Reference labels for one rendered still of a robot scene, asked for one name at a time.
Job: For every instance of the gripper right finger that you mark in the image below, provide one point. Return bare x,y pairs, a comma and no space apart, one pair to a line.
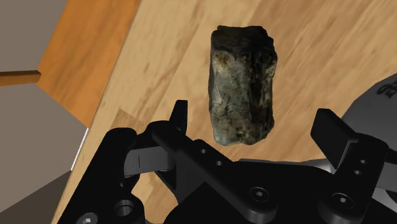
350,145

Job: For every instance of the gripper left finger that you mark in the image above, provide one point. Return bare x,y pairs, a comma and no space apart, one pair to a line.
198,155

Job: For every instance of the dark grey rough stone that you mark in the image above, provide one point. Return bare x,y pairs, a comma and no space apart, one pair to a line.
240,90

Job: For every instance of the light wooden table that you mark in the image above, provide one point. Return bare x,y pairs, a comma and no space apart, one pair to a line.
313,46

